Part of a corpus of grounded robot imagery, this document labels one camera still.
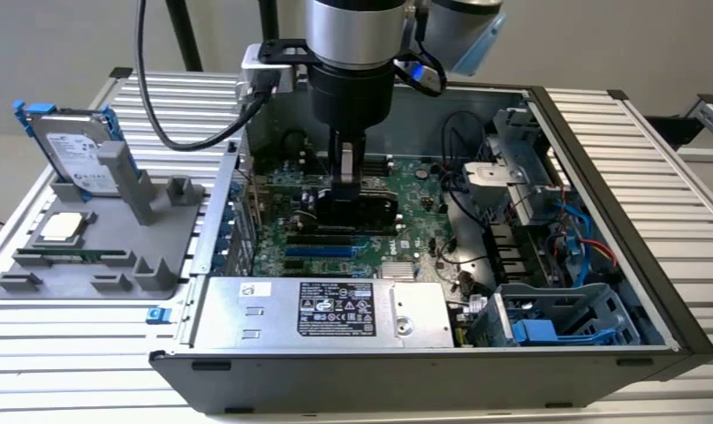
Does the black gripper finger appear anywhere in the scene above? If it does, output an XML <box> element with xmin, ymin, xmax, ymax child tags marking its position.
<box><xmin>330</xmin><ymin>128</ymin><xmax>367</xmax><ymax>199</ymax></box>

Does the green Nvidia graphics card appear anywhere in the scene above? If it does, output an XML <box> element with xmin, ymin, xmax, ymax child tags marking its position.
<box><xmin>301</xmin><ymin>140</ymin><xmax>402</xmax><ymax>229</ymax></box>

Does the black RAM slot bank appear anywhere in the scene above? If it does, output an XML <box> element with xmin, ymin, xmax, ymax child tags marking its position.
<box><xmin>315</xmin><ymin>152</ymin><xmax>394</xmax><ymax>178</ymax></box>

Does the green RAM stick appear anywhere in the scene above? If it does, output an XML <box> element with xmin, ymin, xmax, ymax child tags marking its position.
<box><xmin>307</xmin><ymin>223</ymin><xmax>394</xmax><ymax>234</ymax></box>
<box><xmin>15</xmin><ymin>249</ymin><xmax>127</xmax><ymax>262</ymax></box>

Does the green Dell motherboard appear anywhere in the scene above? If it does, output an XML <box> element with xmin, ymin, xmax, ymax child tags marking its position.
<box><xmin>240</xmin><ymin>152</ymin><xmax>458</xmax><ymax>280</ymax></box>

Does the black expansion slot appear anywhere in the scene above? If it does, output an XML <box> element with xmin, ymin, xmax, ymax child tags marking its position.
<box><xmin>285</xmin><ymin>234</ymin><xmax>357</xmax><ymax>246</ymax></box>

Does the blue expansion slot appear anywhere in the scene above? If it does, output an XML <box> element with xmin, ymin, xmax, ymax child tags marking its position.
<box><xmin>283</xmin><ymin>246</ymin><xmax>358</xmax><ymax>260</ymax></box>

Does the black stand pole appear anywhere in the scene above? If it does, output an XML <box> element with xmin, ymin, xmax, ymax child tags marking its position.
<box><xmin>166</xmin><ymin>0</ymin><xmax>206</xmax><ymax>72</ymax></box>
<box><xmin>259</xmin><ymin>0</ymin><xmax>282</xmax><ymax>43</ymax></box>

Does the silver finned heat sink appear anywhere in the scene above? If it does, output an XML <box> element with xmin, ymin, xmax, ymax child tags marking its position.
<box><xmin>381</xmin><ymin>261</ymin><xmax>419</xmax><ymax>280</ymax></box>

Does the grey metal drive cage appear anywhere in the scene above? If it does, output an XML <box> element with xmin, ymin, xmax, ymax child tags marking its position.
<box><xmin>461</xmin><ymin>108</ymin><xmax>576</xmax><ymax>226</ymax></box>

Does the silver power supply unit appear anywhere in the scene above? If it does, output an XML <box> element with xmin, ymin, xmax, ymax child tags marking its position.
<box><xmin>194</xmin><ymin>276</ymin><xmax>457</xmax><ymax>350</ymax></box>

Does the hard disk in blue carrier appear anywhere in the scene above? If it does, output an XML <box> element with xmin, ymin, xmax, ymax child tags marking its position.
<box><xmin>12</xmin><ymin>100</ymin><xmax>140</xmax><ymax>204</ymax></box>

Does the silver CPU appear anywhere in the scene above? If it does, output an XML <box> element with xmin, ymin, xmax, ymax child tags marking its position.
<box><xmin>36</xmin><ymin>213</ymin><xmax>92</xmax><ymax>242</ymax></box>

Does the open black PC case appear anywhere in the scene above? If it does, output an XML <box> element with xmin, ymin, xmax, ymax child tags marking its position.
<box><xmin>147</xmin><ymin>72</ymin><xmax>713</xmax><ymax>416</ymax></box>

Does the grey disk bay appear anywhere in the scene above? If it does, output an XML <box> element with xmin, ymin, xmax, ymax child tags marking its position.
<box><xmin>470</xmin><ymin>282</ymin><xmax>649</xmax><ymax>349</ymax></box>

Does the grey plastic parts rack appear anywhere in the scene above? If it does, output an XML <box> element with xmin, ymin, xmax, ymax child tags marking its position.
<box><xmin>0</xmin><ymin>140</ymin><xmax>207</xmax><ymax>302</ymax></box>

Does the black looped cable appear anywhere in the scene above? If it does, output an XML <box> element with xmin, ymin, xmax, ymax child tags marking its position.
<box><xmin>279</xmin><ymin>127</ymin><xmax>309</xmax><ymax>156</ymax></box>
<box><xmin>439</xmin><ymin>110</ymin><xmax>488</xmax><ymax>178</ymax></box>

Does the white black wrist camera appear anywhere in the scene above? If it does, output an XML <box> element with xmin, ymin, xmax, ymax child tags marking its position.
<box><xmin>393</xmin><ymin>56</ymin><xmax>447</xmax><ymax>97</ymax></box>

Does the silver box wrist camera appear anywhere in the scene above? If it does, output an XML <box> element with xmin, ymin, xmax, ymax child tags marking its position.
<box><xmin>240</xmin><ymin>39</ymin><xmax>307</xmax><ymax>95</ymax></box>

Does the thick black camera cable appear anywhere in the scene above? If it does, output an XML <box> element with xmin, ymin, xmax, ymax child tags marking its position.
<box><xmin>132</xmin><ymin>0</ymin><xmax>278</xmax><ymax>151</ymax></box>

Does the blue data wire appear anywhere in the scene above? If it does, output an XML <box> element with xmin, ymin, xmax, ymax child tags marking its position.
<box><xmin>548</xmin><ymin>198</ymin><xmax>597</xmax><ymax>284</ymax></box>

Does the red data wire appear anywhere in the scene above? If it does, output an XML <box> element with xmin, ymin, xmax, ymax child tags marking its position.
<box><xmin>585</xmin><ymin>238</ymin><xmax>620</xmax><ymax>266</ymax></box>

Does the blue disk carrier handle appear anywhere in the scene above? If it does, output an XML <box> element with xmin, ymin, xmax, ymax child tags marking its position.
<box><xmin>510</xmin><ymin>318</ymin><xmax>558</xmax><ymax>346</ymax></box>

